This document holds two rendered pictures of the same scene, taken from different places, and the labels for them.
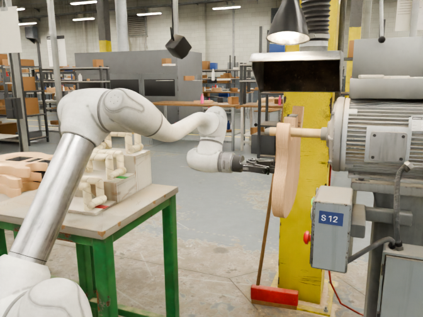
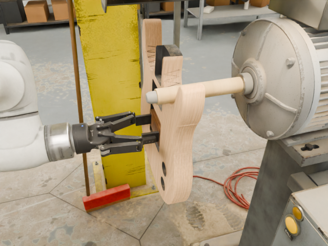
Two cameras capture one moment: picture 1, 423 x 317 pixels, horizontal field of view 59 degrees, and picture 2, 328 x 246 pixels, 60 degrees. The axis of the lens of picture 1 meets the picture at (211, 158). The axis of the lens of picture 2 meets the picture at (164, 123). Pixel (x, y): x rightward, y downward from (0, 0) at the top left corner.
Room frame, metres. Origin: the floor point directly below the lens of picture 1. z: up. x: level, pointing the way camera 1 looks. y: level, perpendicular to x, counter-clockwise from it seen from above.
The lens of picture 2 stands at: (0.97, 0.07, 1.53)
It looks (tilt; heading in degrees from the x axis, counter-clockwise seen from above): 36 degrees down; 322
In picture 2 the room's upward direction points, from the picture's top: straight up
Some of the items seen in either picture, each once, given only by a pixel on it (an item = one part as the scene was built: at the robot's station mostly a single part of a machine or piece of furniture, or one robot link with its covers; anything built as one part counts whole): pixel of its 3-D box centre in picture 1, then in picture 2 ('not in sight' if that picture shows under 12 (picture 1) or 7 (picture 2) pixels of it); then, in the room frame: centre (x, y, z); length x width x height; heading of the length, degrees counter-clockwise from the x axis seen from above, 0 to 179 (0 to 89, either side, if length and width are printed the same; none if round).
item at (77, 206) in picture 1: (78, 204); not in sight; (1.47, 0.55, 0.94); 0.27 x 0.15 x 0.01; 72
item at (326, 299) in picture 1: (301, 289); (124, 174); (2.29, -0.60, 0.02); 0.40 x 0.40 x 0.02; 68
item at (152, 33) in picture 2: (296, 118); (153, 41); (1.56, -0.36, 1.27); 0.07 x 0.04 x 0.10; 158
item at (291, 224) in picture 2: not in sight; (293, 224); (1.08, -0.32, 1.07); 0.03 x 0.01 x 0.03; 158
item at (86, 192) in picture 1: (87, 197); not in sight; (1.39, 0.49, 0.99); 0.03 x 0.03 x 0.09
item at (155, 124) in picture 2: not in sight; (159, 126); (1.46, -0.30, 1.09); 0.10 x 0.03 x 0.05; 158
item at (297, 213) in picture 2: not in sight; (297, 213); (1.08, -0.31, 1.11); 0.03 x 0.01 x 0.03; 158
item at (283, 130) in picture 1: (284, 134); (186, 100); (1.32, -0.26, 1.25); 0.07 x 0.04 x 0.09; 158
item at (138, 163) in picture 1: (118, 168); not in sight; (1.76, 0.45, 1.02); 0.27 x 0.15 x 0.17; 72
